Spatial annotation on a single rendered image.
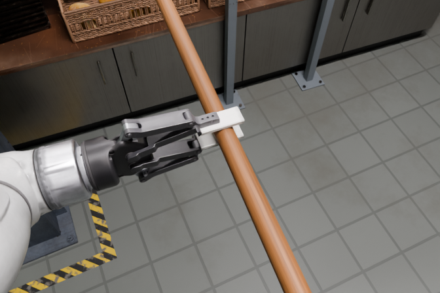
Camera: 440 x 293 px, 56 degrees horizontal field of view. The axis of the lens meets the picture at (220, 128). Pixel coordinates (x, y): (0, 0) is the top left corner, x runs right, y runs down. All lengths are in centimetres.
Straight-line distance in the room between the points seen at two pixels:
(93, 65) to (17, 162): 128
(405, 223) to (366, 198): 19
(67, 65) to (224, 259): 104
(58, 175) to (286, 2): 154
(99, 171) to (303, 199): 150
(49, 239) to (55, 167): 144
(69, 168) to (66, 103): 143
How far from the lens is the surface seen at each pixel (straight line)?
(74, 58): 182
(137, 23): 182
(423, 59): 274
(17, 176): 58
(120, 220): 197
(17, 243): 48
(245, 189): 56
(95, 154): 59
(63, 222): 203
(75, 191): 59
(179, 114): 59
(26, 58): 183
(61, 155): 59
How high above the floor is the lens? 178
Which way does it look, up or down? 55 degrees down
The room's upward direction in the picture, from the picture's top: straight up
